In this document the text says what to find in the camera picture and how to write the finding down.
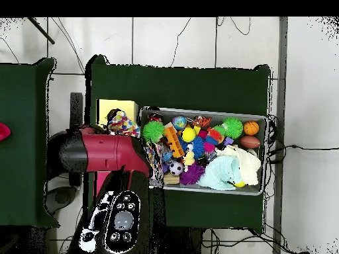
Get cream knitted cloth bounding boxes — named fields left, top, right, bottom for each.
left=215, top=144, right=262, bottom=187

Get purple spiky toy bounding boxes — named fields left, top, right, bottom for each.
left=179, top=161, right=207, bottom=186

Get brown toy football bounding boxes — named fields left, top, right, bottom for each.
left=239, top=135, right=262, bottom=149

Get yellow ball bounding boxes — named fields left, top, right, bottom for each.
left=181, top=127, right=197, bottom=143

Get globe print ball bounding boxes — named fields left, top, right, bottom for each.
left=171, top=115, right=188, bottom=131

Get pink object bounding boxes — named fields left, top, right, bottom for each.
left=0, top=122, right=12, bottom=142

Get small orange basketball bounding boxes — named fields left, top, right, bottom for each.
left=242, top=120, right=260, bottom=136

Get black rod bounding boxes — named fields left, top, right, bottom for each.
left=26, top=17, right=56, bottom=45

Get mint knitted cloth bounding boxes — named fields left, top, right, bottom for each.
left=197, top=155, right=240, bottom=191

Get wooden three-hole box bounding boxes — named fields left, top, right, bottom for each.
left=93, top=99, right=139, bottom=198

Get gray rounded stand base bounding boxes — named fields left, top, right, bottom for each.
left=44, top=185, right=78, bottom=216

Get black panel stand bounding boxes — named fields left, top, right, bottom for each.
left=69, top=92, right=83, bottom=187

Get black cable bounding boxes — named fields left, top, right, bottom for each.
left=267, top=144, right=339, bottom=162

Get dark green tablecloth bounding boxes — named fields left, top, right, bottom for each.
left=0, top=57, right=60, bottom=229
left=83, top=54, right=271, bottom=230

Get green spiky ball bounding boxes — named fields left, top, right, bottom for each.
left=221, top=116, right=244, bottom=140
left=142, top=120, right=166, bottom=144

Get orange plastic block tray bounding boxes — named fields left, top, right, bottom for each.
left=163, top=124, right=185, bottom=159

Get silver mesh bin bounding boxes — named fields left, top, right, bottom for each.
left=138, top=106, right=267, bottom=196

